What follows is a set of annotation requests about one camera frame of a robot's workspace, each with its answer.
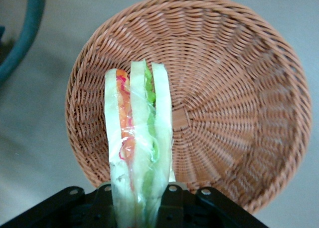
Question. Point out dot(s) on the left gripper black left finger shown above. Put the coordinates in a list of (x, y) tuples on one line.
[(74, 208)]

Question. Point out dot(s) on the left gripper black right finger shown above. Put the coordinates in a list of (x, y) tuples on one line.
[(199, 210)]

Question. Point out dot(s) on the triangle sandwich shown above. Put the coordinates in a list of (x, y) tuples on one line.
[(139, 128)]

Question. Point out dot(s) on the empty brown wicker basket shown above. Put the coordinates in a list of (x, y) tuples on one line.
[(224, 88)]

